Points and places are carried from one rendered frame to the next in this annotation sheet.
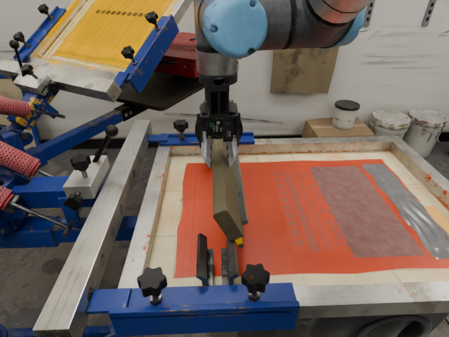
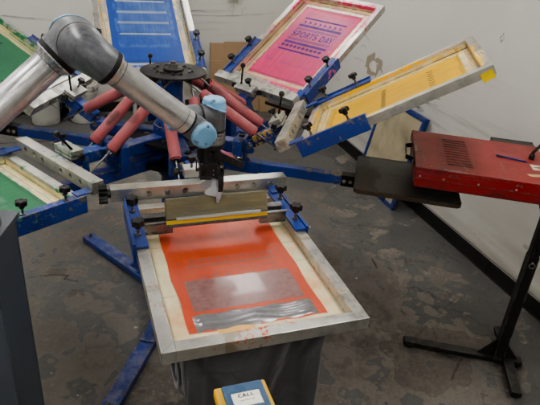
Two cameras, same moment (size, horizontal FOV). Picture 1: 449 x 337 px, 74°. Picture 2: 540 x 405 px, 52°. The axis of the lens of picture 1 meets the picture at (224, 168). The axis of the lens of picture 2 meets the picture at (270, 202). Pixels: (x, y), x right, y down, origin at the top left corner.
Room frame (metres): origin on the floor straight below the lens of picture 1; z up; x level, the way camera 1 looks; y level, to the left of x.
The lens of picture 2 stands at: (0.19, -1.65, 1.97)
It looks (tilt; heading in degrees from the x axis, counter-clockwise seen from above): 28 degrees down; 71
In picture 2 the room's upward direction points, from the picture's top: 5 degrees clockwise
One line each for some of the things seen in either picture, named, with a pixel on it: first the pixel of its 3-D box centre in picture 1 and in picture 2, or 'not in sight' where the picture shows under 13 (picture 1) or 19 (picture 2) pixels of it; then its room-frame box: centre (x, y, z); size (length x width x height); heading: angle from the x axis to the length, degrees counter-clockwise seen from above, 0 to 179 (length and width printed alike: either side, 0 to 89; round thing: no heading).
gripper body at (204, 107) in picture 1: (218, 106); (210, 160); (0.54, 0.01, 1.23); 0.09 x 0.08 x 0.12; 2
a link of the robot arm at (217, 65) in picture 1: (219, 61); (214, 137); (0.55, 0.01, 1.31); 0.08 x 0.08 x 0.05
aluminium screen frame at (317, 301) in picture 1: (303, 200); (231, 259); (0.58, -0.20, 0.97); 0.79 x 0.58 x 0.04; 92
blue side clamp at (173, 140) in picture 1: (207, 146); (286, 214); (0.85, 0.05, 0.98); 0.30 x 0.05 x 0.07; 92
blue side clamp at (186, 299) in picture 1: (206, 307); (135, 230); (0.29, 0.03, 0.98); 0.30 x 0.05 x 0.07; 92
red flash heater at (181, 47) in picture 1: (189, 51); (481, 165); (1.79, 0.20, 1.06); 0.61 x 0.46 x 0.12; 152
